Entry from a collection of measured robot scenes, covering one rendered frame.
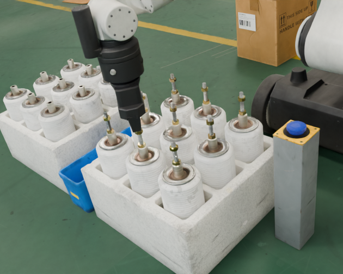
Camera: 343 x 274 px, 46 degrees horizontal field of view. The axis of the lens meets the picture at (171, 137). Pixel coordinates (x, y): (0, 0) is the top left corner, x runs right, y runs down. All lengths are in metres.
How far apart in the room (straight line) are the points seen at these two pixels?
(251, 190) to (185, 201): 0.20
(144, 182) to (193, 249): 0.19
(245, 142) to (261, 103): 0.34
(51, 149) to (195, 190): 0.53
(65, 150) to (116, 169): 0.27
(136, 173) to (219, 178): 0.19
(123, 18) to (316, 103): 0.68
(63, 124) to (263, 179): 0.61
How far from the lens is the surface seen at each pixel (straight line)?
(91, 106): 1.32
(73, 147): 1.28
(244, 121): 1.02
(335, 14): 1.04
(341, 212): 1.17
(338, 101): 1.26
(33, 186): 1.45
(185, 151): 1.01
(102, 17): 0.77
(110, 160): 1.04
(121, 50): 0.80
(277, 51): 1.90
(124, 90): 0.84
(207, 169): 0.94
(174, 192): 0.87
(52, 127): 1.28
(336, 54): 1.02
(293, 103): 1.27
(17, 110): 1.48
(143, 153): 0.96
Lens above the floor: 0.81
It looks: 33 degrees down
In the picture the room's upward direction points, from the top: 10 degrees counter-clockwise
